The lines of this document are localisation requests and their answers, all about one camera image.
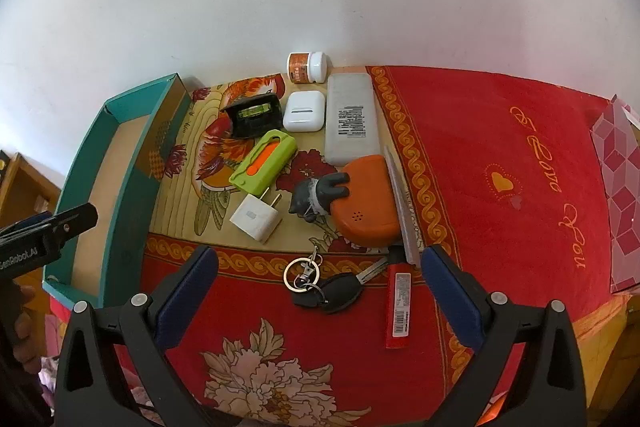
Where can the green and orange cutter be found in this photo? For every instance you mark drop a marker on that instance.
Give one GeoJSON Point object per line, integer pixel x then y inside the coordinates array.
{"type": "Point", "coordinates": [262, 159]}

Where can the white jar with orange label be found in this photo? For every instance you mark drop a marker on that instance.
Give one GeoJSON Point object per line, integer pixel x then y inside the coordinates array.
{"type": "Point", "coordinates": [307, 67]}

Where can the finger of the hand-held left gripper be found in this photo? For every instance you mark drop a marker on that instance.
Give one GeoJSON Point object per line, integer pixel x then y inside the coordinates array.
{"type": "Point", "coordinates": [70, 219]}
{"type": "Point", "coordinates": [30, 221]}

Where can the white remote control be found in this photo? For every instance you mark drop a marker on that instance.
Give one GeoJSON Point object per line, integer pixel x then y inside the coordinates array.
{"type": "Point", "coordinates": [350, 122]}

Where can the orange plastic case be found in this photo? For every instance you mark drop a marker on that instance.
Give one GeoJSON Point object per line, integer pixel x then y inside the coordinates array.
{"type": "Point", "coordinates": [370, 202]}

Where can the black key with keyring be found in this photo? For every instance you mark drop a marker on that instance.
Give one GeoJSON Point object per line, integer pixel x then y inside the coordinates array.
{"type": "Point", "coordinates": [335, 292]}

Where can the pink patterned cloth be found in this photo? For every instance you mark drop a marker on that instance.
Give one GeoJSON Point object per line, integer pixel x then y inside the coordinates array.
{"type": "Point", "coordinates": [620, 187]}

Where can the wooden cabinet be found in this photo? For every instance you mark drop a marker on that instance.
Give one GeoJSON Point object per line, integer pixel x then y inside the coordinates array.
{"type": "Point", "coordinates": [25, 187]}

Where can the white charger plug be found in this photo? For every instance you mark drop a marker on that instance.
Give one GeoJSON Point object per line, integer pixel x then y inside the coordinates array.
{"type": "Point", "coordinates": [255, 217]}

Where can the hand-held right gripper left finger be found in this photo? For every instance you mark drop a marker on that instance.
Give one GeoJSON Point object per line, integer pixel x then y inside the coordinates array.
{"type": "Point", "coordinates": [192, 287]}

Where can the red lighter with label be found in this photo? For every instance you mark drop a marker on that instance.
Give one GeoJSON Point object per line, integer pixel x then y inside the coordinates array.
{"type": "Point", "coordinates": [400, 307]}

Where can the teal cardboard box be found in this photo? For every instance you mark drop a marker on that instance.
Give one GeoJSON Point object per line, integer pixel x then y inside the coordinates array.
{"type": "Point", "coordinates": [125, 217]}

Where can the black spirit level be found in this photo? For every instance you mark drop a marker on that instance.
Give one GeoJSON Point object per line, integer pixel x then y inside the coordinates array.
{"type": "Point", "coordinates": [252, 114]}

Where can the black cat figurine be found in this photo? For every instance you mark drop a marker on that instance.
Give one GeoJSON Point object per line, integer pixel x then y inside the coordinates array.
{"type": "Point", "coordinates": [312, 197]}

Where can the white earbuds case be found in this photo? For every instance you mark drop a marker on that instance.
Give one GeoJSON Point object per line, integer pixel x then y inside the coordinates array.
{"type": "Point", "coordinates": [304, 112]}

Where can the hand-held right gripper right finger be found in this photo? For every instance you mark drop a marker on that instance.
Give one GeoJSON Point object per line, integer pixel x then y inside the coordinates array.
{"type": "Point", "coordinates": [450, 292]}

